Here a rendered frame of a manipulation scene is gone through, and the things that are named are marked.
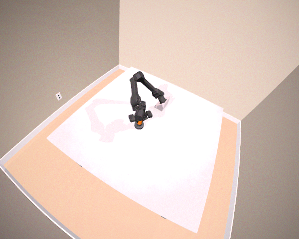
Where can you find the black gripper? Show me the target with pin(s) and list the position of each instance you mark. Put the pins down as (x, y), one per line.
(147, 115)

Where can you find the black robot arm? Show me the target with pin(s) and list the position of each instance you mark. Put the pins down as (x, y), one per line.
(135, 100)

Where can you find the grey round pedestal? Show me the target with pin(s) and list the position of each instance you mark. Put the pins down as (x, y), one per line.
(138, 126)

